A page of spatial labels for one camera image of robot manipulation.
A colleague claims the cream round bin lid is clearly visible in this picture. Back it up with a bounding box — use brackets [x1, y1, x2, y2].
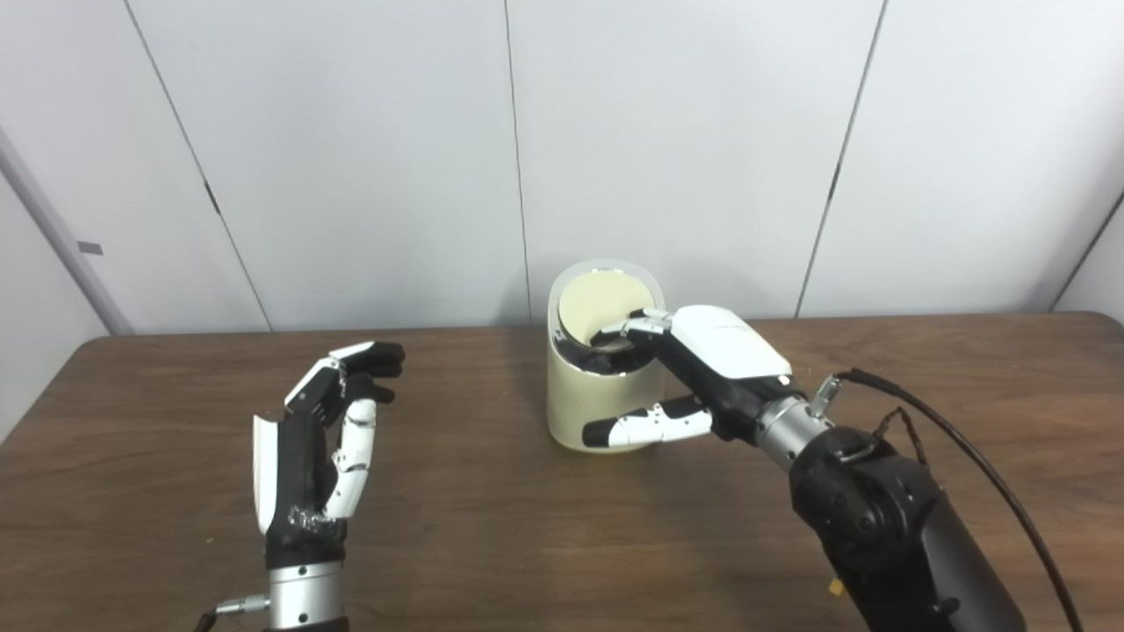
[558, 273, 655, 345]

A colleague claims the thin braided wire loop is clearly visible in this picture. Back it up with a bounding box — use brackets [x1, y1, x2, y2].
[869, 406, 927, 466]

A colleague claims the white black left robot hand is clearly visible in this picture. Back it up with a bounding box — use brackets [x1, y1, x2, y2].
[253, 341, 407, 570]

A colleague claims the thick black right wrist cable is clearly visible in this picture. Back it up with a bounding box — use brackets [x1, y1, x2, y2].
[812, 369, 1085, 632]

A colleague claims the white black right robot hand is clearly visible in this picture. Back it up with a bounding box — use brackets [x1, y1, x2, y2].
[581, 305, 804, 455]

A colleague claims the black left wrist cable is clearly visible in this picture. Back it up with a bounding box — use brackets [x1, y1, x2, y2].
[195, 594, 271, 632]

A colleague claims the cream-colored round bin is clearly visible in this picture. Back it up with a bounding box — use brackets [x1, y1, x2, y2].
[547, 260, 666, 453]

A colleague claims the gray wall corner strip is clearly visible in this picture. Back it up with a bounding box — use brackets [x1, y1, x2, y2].
[0, 123, 134, 336]

